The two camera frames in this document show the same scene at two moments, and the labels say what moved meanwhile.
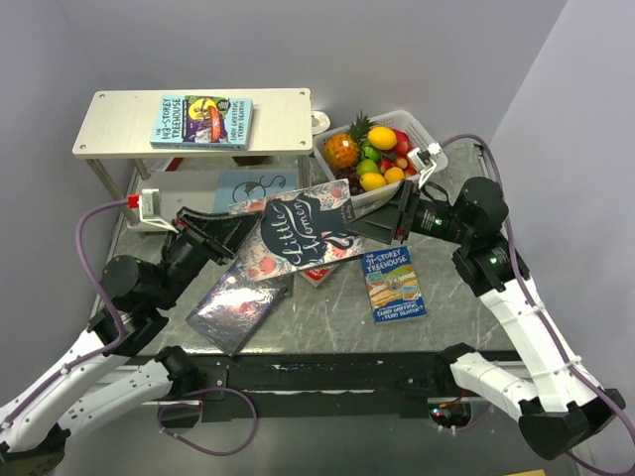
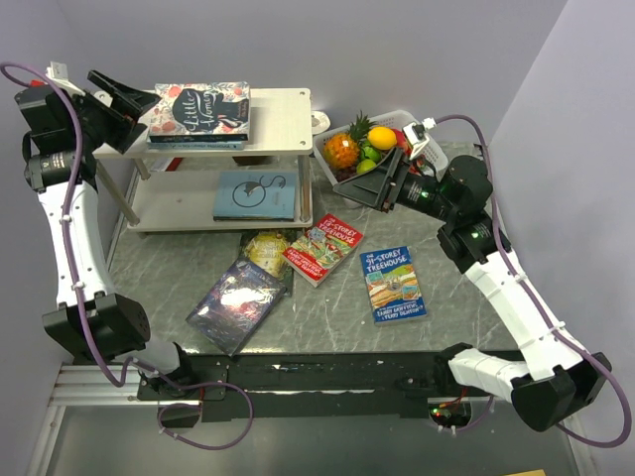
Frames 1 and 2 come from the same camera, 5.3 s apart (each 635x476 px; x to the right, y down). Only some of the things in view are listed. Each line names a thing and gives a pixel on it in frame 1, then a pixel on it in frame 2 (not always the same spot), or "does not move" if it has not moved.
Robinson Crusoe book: x=234 y=310 does not move
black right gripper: x=379 y=223 -> x=373 y=186
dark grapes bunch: x=349 y=173 does not move
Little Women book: x=300 y=229 -> x=201 y=112
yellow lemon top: x=382 y=138 does not move
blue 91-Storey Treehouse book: x=393 y=286 does not move
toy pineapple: x=341 y=150 does not move
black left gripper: x=217 y=235 -> x=125 y=130
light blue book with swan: x=235 y=186 does not move
